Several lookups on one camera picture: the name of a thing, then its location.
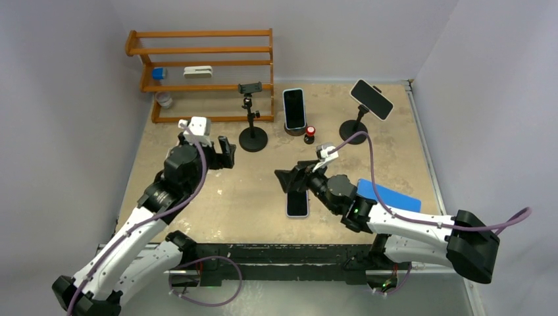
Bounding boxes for white case smartphone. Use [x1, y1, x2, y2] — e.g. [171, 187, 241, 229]
[349, 79, 394, 121]

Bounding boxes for clear small jar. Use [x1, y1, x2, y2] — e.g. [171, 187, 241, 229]
[154, 92, 173, 109]

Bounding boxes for round brown phone dock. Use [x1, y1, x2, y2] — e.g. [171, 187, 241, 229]
[284, 125, 306, 137]

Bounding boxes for light blue case smartphone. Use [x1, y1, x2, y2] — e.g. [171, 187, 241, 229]
[282, 88, 307, 130]

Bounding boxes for blue notebook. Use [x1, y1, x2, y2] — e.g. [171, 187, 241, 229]
[357, 178, 422, 213]

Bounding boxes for lavender case smartphone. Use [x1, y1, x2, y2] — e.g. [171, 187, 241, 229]
[286, 191, 309, 218]

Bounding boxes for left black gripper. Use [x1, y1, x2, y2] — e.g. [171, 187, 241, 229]
[179, 132, 234, 195]

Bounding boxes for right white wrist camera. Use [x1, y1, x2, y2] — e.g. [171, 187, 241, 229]
[312, 143, 339, 172]

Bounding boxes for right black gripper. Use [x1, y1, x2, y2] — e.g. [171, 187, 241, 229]
[274, 160, 340, 215]

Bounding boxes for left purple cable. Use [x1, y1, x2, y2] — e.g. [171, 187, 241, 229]
[65, 124, 208, 316]

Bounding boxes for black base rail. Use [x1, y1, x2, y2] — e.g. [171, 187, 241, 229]
[171, 243, 410, 286]

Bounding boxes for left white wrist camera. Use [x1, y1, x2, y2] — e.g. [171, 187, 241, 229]
[178, 117, 212, 147]

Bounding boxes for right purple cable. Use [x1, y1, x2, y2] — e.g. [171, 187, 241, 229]
[329, 130, 534, 236]

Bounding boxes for black phone stand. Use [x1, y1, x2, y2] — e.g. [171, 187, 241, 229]
[238, 82, 268, 152]
[339, 105, 369, 141]

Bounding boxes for red cap black stamp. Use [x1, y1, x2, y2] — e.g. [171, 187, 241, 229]
[303, 126, 316, 144]

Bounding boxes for blue white small box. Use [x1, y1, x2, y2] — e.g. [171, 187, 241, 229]
[151, 67, 168, 81]

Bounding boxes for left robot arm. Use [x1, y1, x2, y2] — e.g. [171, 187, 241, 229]
[52, 136, 236, 315]

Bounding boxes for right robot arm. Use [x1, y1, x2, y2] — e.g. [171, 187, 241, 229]
[274, 161, 500, 284]

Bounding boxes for white eraser block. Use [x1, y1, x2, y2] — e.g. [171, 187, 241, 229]
[183, 65, 213, 79]

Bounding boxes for wooden shelf rack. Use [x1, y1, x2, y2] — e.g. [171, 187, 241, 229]
[124, 28, 275, 122]

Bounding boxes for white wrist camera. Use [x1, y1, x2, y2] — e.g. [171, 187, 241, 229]
[312, 143, 339, 172]
[178, 117, 212, 147]

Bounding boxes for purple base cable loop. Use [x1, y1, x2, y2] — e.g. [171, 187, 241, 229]
[168, 253, 243, 307]

